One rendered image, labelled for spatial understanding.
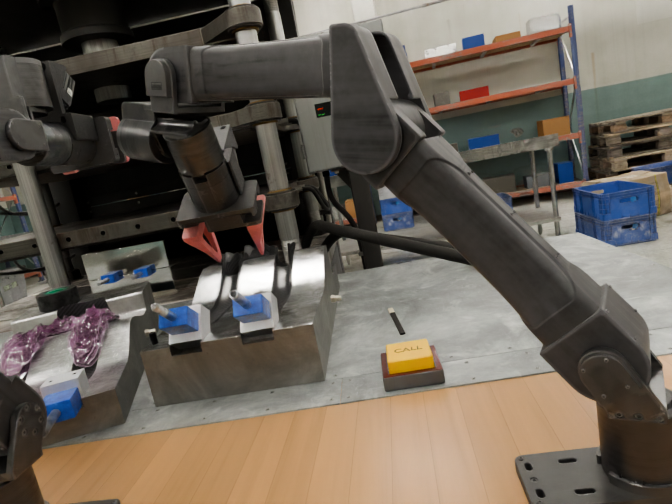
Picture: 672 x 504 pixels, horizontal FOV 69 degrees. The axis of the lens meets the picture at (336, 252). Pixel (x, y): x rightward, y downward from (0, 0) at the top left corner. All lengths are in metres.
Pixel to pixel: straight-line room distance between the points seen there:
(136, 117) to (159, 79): 0.10
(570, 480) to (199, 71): 0.52
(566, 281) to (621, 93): 7.36
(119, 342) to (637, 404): 0.76
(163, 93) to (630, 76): 7.44
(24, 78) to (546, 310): 0.63
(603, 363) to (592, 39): 7.36
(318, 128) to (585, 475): 1.23
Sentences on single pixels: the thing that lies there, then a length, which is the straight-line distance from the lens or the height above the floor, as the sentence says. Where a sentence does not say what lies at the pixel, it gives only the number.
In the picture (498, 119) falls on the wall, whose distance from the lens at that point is 7.41.
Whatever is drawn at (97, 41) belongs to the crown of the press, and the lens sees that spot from 1.98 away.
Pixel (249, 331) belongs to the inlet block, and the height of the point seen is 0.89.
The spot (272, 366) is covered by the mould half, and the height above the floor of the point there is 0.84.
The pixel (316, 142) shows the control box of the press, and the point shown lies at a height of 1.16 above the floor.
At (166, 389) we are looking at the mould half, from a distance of 0.80.
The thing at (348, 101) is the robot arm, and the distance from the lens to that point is 0.43.
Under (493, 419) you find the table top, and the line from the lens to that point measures 0.60.
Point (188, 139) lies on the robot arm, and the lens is 0.58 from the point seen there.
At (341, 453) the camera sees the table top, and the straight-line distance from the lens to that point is 0.58.
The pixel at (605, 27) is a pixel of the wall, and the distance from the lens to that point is 7.78.
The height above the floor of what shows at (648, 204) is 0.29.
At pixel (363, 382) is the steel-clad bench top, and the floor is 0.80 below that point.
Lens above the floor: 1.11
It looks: 11 degrees down
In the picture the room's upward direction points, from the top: 11 degrees counter-clockwise
